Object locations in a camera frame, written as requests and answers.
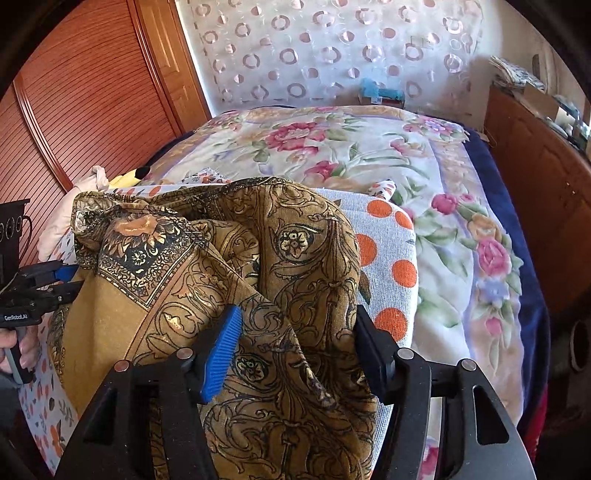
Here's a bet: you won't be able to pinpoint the wooden cabinet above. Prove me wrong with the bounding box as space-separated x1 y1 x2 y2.
481 84 591 326

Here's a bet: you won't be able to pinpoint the wooden wardrobe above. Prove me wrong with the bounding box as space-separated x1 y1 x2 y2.
0 0 214 271

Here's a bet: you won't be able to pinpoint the person's left hand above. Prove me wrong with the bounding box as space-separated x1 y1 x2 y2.
0 322 41 376

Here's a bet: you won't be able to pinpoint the gold patterned cloth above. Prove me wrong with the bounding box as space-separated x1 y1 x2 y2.
46 177 385 480

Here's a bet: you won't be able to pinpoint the floral blanket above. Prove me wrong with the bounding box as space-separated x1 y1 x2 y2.
148 106 525 480

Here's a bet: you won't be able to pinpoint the white clothes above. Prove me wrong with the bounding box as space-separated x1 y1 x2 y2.
38 165 112 261

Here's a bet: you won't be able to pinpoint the blue plastic item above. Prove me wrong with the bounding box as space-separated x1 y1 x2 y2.
360 78 406 105

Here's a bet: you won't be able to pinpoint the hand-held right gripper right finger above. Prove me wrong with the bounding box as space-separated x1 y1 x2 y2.
355 305 539 480

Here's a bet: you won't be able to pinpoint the red cloth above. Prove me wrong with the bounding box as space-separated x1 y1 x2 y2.
525 387 557 460

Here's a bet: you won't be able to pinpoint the folded patterned cloth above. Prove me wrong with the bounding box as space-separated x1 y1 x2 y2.
488 55 546 89

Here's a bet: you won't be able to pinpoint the navy blue blanket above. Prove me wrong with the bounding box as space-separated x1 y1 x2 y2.
462 128 551 418

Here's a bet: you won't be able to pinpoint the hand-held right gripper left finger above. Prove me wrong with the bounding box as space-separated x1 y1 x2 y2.
55 305 243 480

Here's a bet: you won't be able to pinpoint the orange dotted blanket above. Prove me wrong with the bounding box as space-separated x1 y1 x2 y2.
18 178 417 467

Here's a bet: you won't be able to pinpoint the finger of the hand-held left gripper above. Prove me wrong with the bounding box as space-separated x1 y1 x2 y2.
18 260 80 284
46 281 86 306

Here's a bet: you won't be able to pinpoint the cardboard box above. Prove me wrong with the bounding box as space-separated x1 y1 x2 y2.
355 95 408 110

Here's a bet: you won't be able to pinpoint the white circle pattern curtain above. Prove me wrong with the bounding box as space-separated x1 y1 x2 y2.
177 0 491 117

